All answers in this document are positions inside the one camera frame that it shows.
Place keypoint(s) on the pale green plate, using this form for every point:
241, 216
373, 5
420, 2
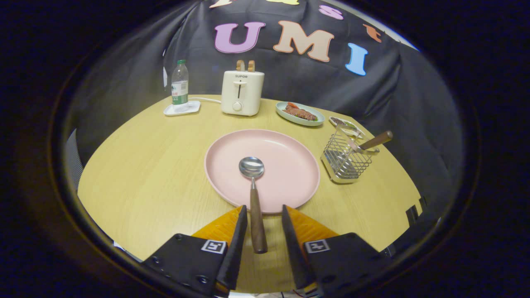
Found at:
306, 123

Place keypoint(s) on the white toaster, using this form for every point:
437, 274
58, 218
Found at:
248, 99

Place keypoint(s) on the white square coaster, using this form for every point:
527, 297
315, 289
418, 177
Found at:
192, 108

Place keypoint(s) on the black backdrop cloth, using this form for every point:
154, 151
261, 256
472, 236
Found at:
290, 82

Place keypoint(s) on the white divided condiment dish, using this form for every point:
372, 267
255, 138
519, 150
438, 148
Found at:
343, 122

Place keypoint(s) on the toast slice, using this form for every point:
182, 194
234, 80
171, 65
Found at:
251, 66
240, 66

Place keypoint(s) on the clear plastic water bottle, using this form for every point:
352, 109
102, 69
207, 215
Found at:
179, 91

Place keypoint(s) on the pink plate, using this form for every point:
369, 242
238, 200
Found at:
285, 165

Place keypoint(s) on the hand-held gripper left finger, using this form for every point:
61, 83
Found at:
236, 248

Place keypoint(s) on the dark chair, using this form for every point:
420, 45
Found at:
411, 215

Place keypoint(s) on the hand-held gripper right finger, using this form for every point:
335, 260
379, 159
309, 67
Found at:
292, 244

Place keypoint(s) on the cooked meat slices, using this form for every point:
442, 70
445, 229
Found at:
300, 113

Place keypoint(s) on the grey mesh chair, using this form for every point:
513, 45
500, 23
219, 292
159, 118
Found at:
72, 161

